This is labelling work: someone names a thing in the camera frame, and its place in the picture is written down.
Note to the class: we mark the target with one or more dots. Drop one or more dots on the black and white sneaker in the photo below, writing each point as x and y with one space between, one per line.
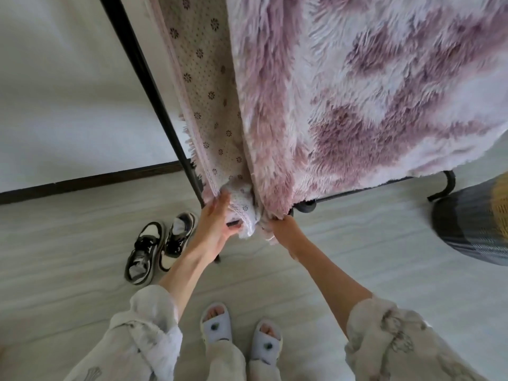
178 240
143 253

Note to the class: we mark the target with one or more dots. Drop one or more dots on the pink fluffy rug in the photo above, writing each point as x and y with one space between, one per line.
357 95

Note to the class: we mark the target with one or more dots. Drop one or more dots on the person's right hand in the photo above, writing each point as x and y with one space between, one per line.
289 236

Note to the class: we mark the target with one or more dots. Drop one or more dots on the black metal drying rack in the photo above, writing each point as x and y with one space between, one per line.
153 91

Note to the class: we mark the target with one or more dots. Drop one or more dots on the person's right fingers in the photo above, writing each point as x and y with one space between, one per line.
277 228

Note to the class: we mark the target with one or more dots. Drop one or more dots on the white patterned trousers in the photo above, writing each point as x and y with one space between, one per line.
224 363

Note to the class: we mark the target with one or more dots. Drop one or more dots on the person's left thumb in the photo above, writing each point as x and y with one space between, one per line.
223 203

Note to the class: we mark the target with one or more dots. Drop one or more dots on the person's left forearm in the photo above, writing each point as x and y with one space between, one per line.
186 275

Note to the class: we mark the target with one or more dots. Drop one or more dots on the dark baseboard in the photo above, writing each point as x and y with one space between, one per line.
91 179

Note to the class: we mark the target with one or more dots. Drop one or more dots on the white slipper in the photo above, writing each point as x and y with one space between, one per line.
215 325
265 343

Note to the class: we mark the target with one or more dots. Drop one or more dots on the person's left hand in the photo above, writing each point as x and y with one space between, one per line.
211 230

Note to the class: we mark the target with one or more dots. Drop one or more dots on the white patterned shirt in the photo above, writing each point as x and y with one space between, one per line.
131 337

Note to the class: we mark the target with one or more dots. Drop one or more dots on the grey and yellow woven basket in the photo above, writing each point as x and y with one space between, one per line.
472 226

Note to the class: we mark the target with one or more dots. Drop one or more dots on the person's right forearm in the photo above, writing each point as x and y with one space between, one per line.
329 279

